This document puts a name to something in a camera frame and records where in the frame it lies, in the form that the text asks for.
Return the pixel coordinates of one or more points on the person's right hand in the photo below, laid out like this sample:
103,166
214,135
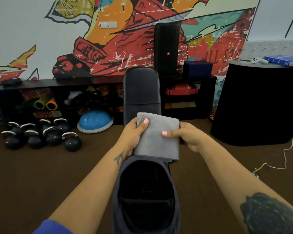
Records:
191,136

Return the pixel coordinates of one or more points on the person's left hand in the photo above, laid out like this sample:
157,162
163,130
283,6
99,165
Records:
129,138

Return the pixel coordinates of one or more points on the person's right thumb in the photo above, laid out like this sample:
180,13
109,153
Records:
172,133

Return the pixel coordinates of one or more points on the person's left thumb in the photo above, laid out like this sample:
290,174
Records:
142,126

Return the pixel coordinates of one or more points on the gray microfiber cloth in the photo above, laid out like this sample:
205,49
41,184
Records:
158,136

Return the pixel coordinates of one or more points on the person's right forearm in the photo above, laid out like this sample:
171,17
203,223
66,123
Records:
244,190

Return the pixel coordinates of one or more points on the person's left forearm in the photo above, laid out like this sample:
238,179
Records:
90,192

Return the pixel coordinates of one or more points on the black padded weight bench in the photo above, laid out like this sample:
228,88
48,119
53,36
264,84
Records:
141,95

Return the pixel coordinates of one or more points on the red folded mat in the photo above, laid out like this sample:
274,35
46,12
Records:
182,89

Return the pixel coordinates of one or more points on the blue half balance ball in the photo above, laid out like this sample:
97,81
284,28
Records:
95,120

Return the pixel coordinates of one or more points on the small clear bottle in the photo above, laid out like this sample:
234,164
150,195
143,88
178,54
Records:
181,67

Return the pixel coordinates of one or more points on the dark blue box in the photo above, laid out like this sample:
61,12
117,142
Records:
197,68

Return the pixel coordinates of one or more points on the tall black speaker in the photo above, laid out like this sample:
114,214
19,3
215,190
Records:
166,49

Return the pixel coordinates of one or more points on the low black shelf unit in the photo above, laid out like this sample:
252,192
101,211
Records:
63,82

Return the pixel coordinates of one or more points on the black round counter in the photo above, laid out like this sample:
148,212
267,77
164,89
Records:
257,104

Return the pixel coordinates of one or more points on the orange rolled yoga mat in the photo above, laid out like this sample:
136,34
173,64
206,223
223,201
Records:
52,104

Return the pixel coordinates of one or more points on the group of black kettlebells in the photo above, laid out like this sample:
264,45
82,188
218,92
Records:
42,135

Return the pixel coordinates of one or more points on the green rolled yoga mat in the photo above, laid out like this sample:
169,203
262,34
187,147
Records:
42,102

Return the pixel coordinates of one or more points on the white handheld controller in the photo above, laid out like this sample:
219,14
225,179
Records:
258,60

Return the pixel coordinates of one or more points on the white pegboard panel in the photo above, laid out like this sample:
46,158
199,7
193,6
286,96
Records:
271,49

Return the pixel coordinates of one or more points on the blue hardcover book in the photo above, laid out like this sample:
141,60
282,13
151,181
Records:
282,60

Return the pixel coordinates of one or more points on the purple shirt sleeve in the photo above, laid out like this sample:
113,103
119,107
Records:
52,227

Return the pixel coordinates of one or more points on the white wall outlet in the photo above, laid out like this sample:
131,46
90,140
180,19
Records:
108,24

